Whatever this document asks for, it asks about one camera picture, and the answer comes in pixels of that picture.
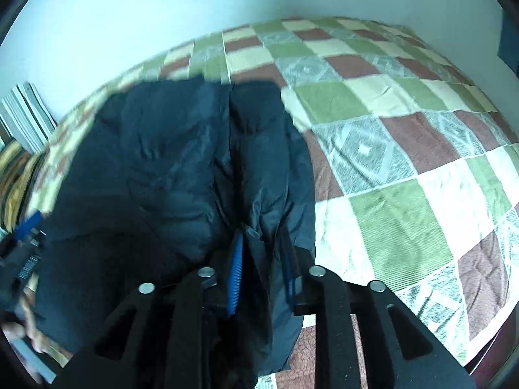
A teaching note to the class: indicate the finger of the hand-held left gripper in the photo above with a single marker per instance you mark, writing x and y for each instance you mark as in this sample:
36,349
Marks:
29,225

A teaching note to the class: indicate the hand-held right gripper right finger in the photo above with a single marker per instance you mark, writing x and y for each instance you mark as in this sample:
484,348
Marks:
289,279

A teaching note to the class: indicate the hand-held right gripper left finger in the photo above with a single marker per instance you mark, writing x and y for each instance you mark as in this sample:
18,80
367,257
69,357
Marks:
236,275

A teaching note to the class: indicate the dark navy padded jacket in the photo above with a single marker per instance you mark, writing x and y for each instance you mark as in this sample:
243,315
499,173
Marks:
162,178

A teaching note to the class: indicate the person's left hand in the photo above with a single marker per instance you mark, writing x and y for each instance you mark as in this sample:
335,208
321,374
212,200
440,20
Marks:
34,328

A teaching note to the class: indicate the orange patterned cloth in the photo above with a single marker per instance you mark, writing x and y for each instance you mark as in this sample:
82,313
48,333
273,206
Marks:
16,182

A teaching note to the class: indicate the grey striped pillow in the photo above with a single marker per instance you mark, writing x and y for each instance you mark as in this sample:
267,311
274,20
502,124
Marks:
26,117

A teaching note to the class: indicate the patchwork checkered bedspread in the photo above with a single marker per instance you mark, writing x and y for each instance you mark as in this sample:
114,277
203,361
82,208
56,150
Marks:
385,219

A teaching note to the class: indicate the dark teal cloth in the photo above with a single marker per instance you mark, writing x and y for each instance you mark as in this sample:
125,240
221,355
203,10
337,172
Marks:
510,40

